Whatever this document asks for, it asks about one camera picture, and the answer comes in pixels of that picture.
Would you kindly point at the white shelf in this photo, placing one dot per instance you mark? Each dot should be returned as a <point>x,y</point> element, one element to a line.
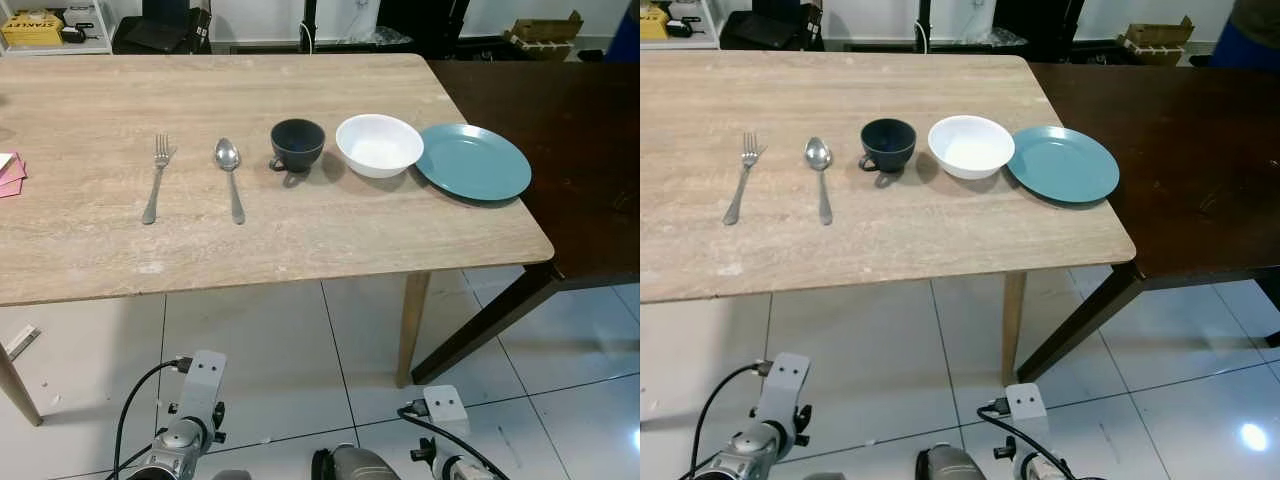
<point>100,30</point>
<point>705,30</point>

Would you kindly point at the grey robot right leg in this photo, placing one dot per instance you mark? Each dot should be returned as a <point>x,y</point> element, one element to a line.
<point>360,465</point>
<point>950,467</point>

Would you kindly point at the black case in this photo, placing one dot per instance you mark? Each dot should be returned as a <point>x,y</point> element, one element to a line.
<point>160,35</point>
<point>765,30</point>

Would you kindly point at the person in blue clothing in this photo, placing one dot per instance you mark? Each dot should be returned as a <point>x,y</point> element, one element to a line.
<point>1250,50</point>
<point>625,35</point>

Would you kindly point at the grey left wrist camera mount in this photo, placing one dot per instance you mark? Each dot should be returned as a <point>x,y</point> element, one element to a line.
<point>785,385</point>
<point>205,380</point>

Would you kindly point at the light wooden table leg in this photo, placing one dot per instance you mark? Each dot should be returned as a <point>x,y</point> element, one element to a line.
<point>18,390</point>
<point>1013,330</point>
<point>410,330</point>

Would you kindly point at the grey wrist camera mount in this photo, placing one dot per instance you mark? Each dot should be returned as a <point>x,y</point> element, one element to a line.
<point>445,405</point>
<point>785,385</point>
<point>1025,403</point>
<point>205,380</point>

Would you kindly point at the dark wooden table leg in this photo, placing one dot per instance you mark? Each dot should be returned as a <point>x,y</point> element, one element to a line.
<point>480,325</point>
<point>1270,305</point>
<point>1080,322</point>

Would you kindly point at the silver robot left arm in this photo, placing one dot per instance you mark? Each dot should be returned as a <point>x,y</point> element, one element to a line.
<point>755,445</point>
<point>180,440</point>

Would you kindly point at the cardboard box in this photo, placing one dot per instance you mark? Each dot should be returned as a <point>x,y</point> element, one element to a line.
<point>545,30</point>
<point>1155,38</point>

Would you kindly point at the silver metal spoon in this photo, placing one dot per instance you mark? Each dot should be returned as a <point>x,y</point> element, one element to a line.
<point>227,153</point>
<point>818,152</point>

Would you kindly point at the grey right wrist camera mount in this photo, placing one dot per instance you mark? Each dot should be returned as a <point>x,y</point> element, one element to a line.
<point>1025,403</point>
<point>445,405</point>

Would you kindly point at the yellow tool box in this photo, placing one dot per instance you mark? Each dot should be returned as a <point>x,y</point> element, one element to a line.
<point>652,22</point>
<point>30,28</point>

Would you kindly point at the teal plate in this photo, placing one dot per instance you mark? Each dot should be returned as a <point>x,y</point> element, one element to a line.
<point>1063,165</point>
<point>475,162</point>

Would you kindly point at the silver metal fork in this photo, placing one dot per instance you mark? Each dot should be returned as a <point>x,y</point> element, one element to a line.
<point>155,190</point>
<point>740,190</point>

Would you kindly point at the dark grey cup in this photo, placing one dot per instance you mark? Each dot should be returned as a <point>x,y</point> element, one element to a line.
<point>297,150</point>
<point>888,150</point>

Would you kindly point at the white bowl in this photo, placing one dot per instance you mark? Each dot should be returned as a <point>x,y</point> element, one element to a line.
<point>380,150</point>
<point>970,150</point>

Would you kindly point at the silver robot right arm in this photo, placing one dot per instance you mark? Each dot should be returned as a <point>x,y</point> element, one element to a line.
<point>1030,465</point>
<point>455,468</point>

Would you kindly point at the pink paper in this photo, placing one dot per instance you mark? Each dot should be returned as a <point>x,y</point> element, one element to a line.
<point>10,178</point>

